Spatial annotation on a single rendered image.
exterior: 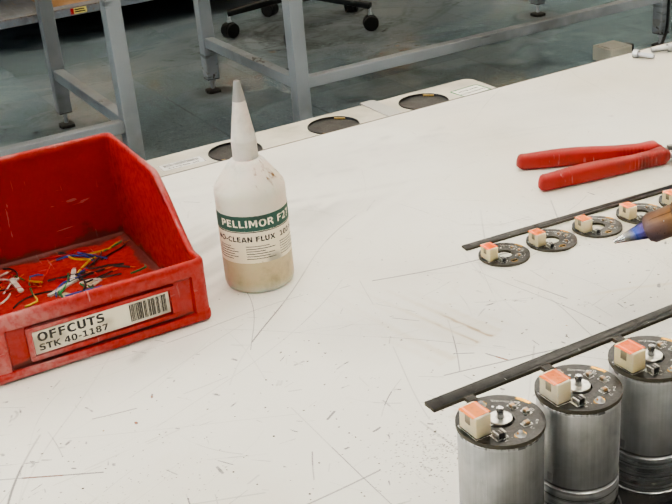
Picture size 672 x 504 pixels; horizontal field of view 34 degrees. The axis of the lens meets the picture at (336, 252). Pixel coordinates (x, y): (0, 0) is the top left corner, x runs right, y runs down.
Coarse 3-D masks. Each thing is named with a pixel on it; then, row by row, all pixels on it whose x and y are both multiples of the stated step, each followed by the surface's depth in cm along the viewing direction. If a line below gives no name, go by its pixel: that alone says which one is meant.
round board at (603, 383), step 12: (564, 372) 33; (576, 372) 33; (588, 372) 32; (600, 372) 33; (600, 384) 32; (612, 384) 32; (540, 396) 32; (576, 396) 31; (588, 396) 32; (612, 396) 31; (552, 408) 31; (564, 408) 31; (576, 408) 31; (588, 408) 31; (600, 408) 31
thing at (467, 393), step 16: (640, 320) 35; (656, 320) 35; (592, 336) 34; (608, 336) 34; (560, 352) 34; (576, 352) 34; (512, 368) 33; (528, 368) 33; (544, 368) 33; (480, 384) 33; (496, 384) 32; (432, 400) 32; (448, 400) 32; (464, 400) 32
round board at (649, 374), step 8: (640, 336) 34; (648, 336) 34; (656, 336) 34; (640, 344) 34; (648, 344) 34; (656, 344) 34; (664, 344) 34; (608, 352) 34; (664, 352) 33; (608, 360) 33; (664, 360) 33; (616, 368) 33; (648, 368) 32; (656, 368) 32; (664, 368) 33; (632, 376) 32; (640, 376) 32; (648, 376) 32; (656, 376) 32; (664, 376) 32
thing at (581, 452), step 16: (560, 416) 31; (576, 416) 31; (592, 416) 31; (608, 416) 31; (544, 432) 32; (560, 432) 32; (576, 432) 31; (592, 432) 31; (608, 432) 31; (544, 448) 32; (560, 448) 32; (576, 448) 32; (592, 448) 31; (608, 448) 32; (544, 464) 32; (560, 464) 32; (576, 464) 32; (592, 464) 32; (608, 464) 32; (544, 480) 33; (560, 480) 32; (576, 480) 32; (592, 480) 32; (608, 480) 32; (544, 496) 33; (560, 496) 32; (576, 496) 32; (592, 496) 32; (608, 496) 32
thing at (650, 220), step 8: (664, 208) 28; (648, 216) 29; (656, 216) 28; (664, 216) 28; (648, 224) 28; (656, 224) 28; (664, 224) 28; (648, 232) 28; (656, 232) 28; (664, 232) 28; (656, 240) 29
